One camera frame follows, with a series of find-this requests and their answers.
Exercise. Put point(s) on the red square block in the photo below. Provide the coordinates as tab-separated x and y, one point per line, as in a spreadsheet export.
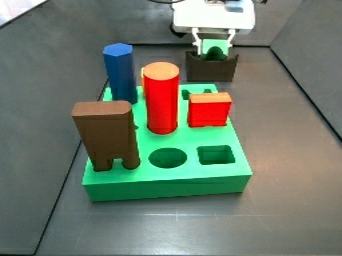
209	109

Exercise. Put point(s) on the green shape sorter base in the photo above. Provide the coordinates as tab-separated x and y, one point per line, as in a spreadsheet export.
194	161

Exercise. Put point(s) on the green arch block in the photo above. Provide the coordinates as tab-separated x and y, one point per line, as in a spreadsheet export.
214	49

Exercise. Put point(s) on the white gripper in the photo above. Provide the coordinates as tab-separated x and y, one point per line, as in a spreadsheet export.
214	17

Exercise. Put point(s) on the red cylinder block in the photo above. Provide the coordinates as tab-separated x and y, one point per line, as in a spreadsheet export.
161	77

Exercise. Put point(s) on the black curved fixture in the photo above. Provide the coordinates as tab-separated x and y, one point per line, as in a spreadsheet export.
210	71

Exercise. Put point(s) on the yellow house-shaped block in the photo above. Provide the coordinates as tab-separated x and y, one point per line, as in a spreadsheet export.
142	79

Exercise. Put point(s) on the brown arch-foot block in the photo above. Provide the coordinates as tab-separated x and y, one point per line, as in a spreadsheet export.
105	123

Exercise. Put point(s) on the blue hexagonal prism block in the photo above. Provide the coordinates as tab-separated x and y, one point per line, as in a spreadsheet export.
119	66

